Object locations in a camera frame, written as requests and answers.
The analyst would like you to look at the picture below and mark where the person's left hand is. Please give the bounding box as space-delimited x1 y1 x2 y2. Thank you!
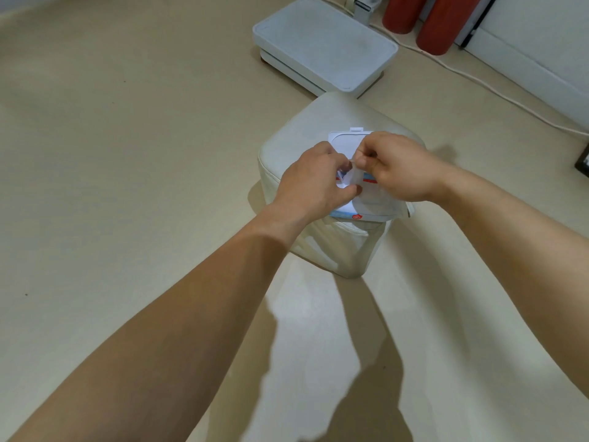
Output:
270 142 364 222

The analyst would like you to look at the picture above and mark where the person's right hand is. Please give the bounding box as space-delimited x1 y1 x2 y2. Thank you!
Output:
353 132 446 204

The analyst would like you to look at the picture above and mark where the white seal sticker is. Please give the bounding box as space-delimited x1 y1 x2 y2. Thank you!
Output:
337 162 365 190

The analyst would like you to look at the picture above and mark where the white wet wipes pack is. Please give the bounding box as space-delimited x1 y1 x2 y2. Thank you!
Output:
326 127 413 223

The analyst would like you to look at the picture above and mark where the person's right forearm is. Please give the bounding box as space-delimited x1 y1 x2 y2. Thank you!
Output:
432 169 589 403

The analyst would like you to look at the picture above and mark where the person's left forearm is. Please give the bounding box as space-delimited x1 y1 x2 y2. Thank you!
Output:
0 204 318 442

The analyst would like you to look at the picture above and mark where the white padded stool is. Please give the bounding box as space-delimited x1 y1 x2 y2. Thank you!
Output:
257 91 427 279

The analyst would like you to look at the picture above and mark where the white flat scale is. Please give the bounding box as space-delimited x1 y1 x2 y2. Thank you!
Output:
252 0 399 99

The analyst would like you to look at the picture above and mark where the white plug adapter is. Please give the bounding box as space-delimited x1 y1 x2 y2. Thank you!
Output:
345 0 383 26

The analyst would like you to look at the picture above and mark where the red cylinder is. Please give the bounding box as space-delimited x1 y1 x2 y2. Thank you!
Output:
381 0 429 35
416 0 483 56

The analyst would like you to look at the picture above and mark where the white cabinet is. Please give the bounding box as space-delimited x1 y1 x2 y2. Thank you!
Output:
455 0 589 131

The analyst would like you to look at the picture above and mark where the white cable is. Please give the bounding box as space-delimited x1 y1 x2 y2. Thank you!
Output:
367 20 589 136

